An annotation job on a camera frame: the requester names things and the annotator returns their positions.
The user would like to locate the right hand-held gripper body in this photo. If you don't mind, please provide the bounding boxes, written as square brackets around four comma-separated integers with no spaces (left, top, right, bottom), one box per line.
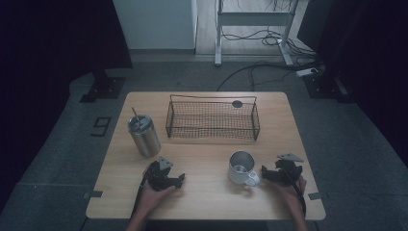
[273,153,305,188]

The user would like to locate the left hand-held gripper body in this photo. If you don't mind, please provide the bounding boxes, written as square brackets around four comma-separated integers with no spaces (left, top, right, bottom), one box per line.
[145,156,177,193]

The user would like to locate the silver metal mug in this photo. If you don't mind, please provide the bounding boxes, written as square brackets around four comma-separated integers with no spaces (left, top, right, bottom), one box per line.
[227,150,262,188]

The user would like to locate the steel tumbler with straw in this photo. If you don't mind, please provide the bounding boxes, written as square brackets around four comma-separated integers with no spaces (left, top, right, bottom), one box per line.
[127,107,163,159]

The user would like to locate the dark wire mesh basket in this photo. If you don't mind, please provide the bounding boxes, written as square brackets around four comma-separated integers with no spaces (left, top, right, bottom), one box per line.
[165,93,262,141]

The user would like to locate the person's left hand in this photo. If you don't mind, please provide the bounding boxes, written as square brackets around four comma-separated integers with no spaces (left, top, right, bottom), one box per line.
[137,184,178,216]

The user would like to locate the person's right hand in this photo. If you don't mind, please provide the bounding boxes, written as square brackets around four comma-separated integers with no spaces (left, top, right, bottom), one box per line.
[276,178,308,210]

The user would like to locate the black stand base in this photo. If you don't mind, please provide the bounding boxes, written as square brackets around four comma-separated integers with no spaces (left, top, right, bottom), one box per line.
[302,71,354,104]
[79,68,127,104]

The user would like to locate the white power strip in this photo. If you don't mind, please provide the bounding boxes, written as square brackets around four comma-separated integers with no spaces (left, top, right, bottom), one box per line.
[294,66,320,78]

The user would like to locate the dark curtain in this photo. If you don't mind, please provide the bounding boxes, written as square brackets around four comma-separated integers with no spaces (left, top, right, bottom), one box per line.
[296,0,408,162]
[0,0,134,213]

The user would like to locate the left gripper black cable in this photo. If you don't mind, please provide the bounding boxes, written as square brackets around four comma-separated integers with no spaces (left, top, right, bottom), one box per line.
[129,161,160,221]

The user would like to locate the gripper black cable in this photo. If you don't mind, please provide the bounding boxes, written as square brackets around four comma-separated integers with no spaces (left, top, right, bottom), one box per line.
[129,161,160,221]
[282,167,308,219]

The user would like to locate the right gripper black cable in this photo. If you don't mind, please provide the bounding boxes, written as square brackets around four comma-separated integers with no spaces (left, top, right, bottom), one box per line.
[282,167,308,219]

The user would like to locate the tangle of floor cables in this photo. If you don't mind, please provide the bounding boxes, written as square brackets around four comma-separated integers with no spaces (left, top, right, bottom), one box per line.
[216,28,323,92]

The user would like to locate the white metal desk frame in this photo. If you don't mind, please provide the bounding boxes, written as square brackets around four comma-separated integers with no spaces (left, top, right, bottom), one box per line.
[214,0,301,67]

